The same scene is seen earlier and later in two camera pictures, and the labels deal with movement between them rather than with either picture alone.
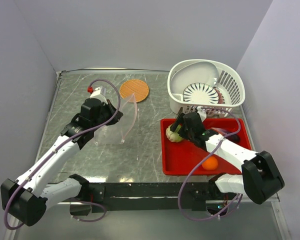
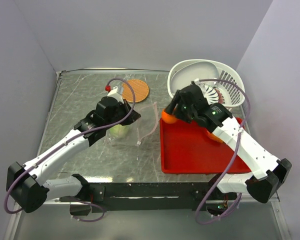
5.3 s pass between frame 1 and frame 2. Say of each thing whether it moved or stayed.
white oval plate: stayed
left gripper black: moved
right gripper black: moved
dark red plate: stayed
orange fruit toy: moved
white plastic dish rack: stayed
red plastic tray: stayed
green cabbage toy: moved
